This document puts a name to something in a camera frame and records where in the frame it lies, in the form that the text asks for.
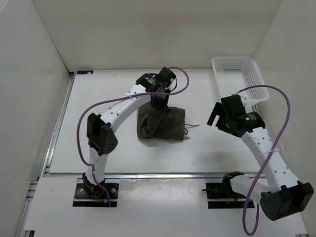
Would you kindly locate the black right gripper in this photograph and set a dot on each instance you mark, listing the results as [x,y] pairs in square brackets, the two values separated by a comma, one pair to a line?
[217,111]

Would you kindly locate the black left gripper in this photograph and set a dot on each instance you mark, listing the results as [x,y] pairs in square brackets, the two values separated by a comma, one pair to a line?
[160,105]

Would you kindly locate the olive green shorts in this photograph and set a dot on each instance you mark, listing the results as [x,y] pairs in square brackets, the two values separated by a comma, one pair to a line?
[166,124]

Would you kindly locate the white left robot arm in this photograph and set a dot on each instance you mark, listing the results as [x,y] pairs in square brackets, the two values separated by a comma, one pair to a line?
[101,128]

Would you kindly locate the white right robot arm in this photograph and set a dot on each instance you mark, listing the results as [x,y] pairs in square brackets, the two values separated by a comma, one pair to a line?
[284,194]

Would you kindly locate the white plastic mesh basket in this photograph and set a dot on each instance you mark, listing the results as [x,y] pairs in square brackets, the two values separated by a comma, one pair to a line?
[235,74]

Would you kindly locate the blue label sticker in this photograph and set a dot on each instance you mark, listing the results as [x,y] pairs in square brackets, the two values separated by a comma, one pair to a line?
[85,72]

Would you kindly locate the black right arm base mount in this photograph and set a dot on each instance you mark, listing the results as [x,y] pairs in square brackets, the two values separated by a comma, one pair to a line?
[220,195]

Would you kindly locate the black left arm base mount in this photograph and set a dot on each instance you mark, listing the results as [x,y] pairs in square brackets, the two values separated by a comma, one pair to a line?
[90,195]

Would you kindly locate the aluminium front rail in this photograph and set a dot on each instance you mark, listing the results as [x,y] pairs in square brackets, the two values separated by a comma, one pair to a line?
[202,175]

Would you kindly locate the aluminium left side rail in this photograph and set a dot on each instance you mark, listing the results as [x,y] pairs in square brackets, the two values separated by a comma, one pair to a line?
[47,157]

